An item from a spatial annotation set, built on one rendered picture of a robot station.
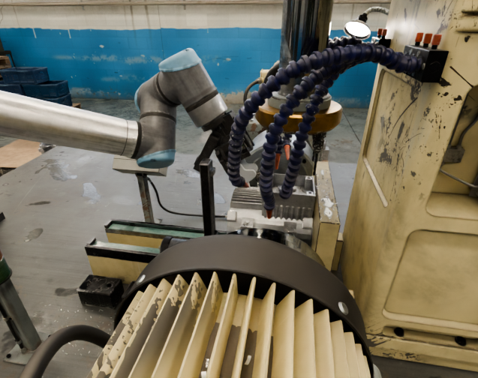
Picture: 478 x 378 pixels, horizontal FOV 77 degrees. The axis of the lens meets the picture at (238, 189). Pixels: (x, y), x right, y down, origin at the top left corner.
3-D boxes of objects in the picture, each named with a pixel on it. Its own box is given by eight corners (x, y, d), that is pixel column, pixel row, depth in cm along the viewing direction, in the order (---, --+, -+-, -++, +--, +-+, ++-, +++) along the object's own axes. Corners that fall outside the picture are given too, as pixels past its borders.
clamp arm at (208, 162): (219, 257, 72) (215, 158, 60) (216, 265, 70) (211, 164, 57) (205, 255, 73) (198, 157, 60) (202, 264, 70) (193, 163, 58)
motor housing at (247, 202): (304, 236, 91) (311, 180, 82) (305, 283, 75) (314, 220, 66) (238, 229, 94) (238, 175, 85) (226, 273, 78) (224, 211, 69)
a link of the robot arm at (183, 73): (172, 58, 76) (198, 38, 69) (199, 103, 80) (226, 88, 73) (147, 70, 69) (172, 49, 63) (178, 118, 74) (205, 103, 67)
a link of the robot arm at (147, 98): (130, 121, 78) (156, 104, 70) (132, 81, 80) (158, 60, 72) (161, 131, 85) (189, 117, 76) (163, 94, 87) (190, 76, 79)
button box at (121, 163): (166, 177, 107) (169, 162, 108) (158, 172, 100) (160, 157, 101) (121, 173, 110) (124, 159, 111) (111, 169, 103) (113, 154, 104)
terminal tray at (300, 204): (310, 199, 80) (313, 175, 77) (311, 223, 71) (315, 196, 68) (265, 196, 82) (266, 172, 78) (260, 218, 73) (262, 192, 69)
